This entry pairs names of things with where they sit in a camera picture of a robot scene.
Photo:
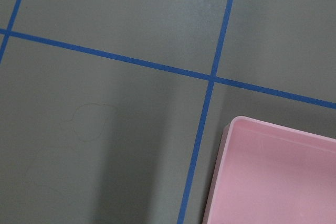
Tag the pink plastic bin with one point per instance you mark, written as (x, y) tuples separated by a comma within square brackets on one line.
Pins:
[(267, 173)]

